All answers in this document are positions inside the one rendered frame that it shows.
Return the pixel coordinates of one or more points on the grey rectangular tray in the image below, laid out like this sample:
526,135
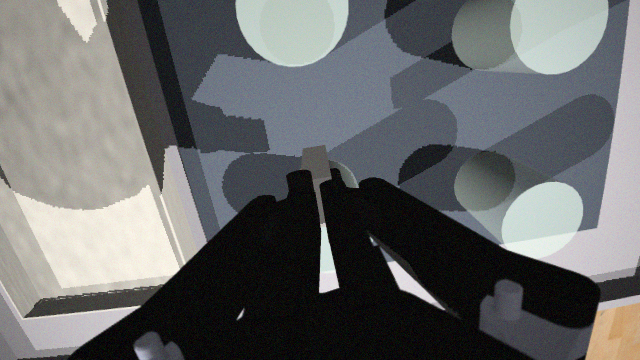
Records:
82,225

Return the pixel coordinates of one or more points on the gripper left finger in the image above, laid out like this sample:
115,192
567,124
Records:
207,295

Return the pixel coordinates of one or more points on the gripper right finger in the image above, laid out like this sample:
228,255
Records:
545,311

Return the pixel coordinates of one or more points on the clear glass cylinder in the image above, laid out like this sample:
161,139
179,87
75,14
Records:
528,211
528,36
326,259
292,33

